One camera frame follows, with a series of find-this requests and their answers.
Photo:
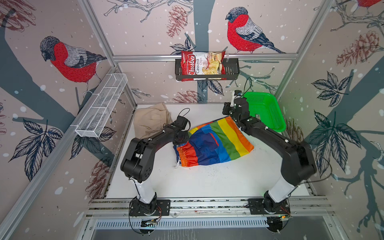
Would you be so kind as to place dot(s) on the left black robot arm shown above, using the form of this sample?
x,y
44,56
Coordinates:
x,y
138,164

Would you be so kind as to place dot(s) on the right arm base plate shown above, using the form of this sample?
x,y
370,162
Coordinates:
x,y
261,206

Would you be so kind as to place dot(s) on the white wire mesh shelf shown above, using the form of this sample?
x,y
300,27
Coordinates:
x,y
100,110

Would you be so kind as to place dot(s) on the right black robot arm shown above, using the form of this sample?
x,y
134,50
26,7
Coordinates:
x,y
298,162

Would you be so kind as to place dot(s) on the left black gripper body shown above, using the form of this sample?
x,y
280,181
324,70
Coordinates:
x,y
184,137

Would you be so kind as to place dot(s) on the black wire wall basket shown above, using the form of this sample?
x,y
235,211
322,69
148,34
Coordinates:
x,y
231,67

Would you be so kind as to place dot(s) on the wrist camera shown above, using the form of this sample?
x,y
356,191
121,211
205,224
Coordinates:
x,y
181,123
235,94

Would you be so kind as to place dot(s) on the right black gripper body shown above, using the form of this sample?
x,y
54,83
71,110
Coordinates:
x,y
226,111

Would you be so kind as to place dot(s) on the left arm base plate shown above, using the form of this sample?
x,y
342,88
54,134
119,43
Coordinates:
x,y
154,208

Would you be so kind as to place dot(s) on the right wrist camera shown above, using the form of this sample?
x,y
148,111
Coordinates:
x,y
235,94

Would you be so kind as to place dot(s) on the green plastic basket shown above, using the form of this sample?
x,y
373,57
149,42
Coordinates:
x,y
266,106

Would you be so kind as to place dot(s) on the rainbow coloured shorts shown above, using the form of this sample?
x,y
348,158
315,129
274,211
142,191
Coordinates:
x,y
212,143

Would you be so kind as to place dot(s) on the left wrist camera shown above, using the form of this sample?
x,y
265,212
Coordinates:
x,y
181,123

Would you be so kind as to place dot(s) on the beige drawstring shorts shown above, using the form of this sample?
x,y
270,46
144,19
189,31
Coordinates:
x,y
151,120

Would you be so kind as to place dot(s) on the aluminium mounting rail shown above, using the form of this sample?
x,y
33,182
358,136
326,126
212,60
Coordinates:
x,y
304,206

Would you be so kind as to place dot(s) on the white vented cable duct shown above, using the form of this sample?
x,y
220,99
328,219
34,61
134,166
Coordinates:
x,y
185,223

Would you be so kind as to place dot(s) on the red cassava chips bag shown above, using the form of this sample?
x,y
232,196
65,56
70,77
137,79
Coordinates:
x,y
202,63

